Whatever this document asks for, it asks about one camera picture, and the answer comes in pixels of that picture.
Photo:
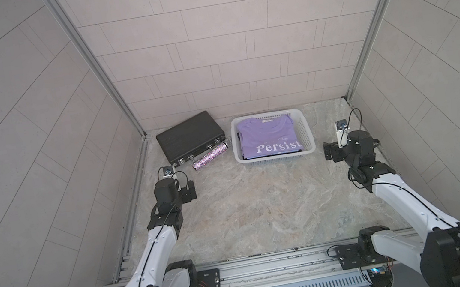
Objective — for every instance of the white plastic laundry basket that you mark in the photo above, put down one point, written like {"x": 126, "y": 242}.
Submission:
{"x": 302, "y": 130}

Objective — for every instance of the black briefcase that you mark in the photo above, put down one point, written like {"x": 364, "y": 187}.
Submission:
{"x": 190, "y": 139}

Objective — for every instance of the right circuit board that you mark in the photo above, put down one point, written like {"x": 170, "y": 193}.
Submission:
{"x": 380, "y": 277}

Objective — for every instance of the aluminium corner profile right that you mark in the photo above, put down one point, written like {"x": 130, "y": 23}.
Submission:
{"x": 374, "y": 27}

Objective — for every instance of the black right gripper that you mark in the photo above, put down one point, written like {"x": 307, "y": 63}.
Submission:
{"x": 332, "y": 151}

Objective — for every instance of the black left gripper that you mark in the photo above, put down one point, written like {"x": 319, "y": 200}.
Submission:
{"x": 188, "y": 192}

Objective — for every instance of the aluminium corner profile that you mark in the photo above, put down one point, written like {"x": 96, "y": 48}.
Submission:
{"x": 72, "y": 32}
{"x": 374, "y": 27}

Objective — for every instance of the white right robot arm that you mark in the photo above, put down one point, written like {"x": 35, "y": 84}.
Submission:
{"x": 435, "y": 254}

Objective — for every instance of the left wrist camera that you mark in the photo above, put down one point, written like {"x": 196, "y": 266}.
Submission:
{"x": 168, "y": 172}

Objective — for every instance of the aluminium front rail frame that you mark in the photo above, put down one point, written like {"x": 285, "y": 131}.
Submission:
{"x": 306, "y": 267}

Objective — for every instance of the purple Persist t-shirt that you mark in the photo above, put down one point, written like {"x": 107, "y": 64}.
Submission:
{"x": 261, "y": 138}

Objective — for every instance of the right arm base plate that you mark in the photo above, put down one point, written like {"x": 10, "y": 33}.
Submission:
{"x": 351, "y": 256}

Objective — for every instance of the purple glitter cylinder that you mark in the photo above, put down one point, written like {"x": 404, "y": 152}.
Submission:
{"x": 210, "y": 156}

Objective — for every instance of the aluminium corner profile left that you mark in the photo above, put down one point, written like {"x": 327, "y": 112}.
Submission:
{"x": 72, "y": 32}

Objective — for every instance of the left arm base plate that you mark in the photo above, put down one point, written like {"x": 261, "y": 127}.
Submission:
{"x": 207, "y": 278}

